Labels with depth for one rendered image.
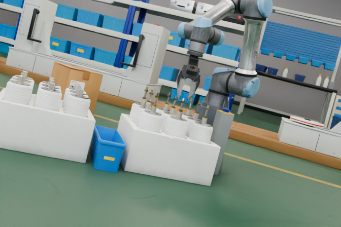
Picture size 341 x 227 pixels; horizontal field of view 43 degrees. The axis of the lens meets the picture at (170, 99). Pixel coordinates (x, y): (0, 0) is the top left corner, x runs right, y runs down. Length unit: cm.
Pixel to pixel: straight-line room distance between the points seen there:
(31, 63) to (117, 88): 91
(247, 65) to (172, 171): 73
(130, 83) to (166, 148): 220
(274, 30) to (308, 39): 59
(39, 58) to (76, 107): 261
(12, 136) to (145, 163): 53
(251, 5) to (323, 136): 186
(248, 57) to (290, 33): 558
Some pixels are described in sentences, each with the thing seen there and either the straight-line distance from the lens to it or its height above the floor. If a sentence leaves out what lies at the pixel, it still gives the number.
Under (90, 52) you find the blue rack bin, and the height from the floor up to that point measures 37.
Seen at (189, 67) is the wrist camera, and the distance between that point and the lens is 180.
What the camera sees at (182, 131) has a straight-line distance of 186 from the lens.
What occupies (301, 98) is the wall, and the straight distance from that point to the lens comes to 1016.
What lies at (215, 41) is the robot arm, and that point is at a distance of 195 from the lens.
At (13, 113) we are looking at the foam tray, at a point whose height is 14.
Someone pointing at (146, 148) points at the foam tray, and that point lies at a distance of 180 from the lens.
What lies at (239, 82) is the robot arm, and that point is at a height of 47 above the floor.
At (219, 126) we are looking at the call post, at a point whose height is 24.
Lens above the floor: 46
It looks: 4 degrees down
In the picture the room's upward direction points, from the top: 15 degrees clockwise
